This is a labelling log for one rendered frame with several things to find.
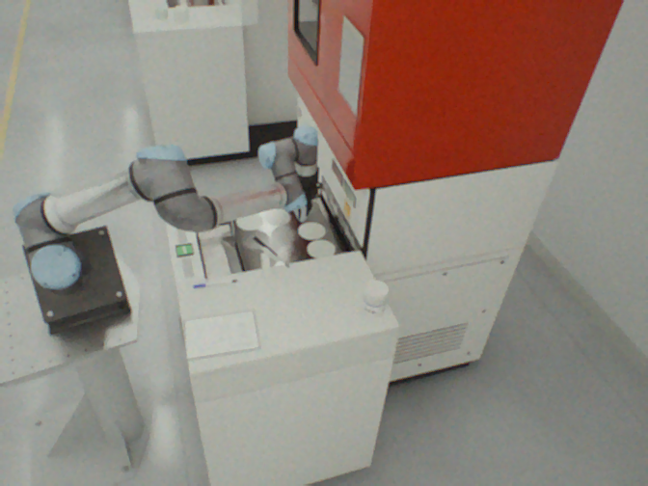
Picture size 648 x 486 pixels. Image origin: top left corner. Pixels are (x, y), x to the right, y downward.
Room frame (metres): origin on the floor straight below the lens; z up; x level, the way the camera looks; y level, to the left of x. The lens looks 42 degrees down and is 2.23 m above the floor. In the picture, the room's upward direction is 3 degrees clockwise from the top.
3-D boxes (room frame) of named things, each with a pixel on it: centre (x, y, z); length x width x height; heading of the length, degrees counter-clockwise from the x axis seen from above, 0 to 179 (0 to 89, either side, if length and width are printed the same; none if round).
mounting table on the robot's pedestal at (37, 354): (1.17, 0.82, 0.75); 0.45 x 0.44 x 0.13; 118
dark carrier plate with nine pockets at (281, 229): (1.50, 0.13, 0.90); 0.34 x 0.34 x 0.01; 20
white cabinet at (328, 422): (1.39, 0.21, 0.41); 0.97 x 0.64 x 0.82; 20
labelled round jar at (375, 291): (1.11, -0.17, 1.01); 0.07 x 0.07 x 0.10
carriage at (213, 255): (1.40, 0.38, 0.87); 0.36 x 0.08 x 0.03; 20
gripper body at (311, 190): (1.50, 0.06, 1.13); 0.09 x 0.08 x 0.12; 142
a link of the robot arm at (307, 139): (1.50, 0.07, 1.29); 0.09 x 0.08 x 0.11; 122
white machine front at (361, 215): (1.76, -0.01, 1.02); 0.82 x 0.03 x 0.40; 20
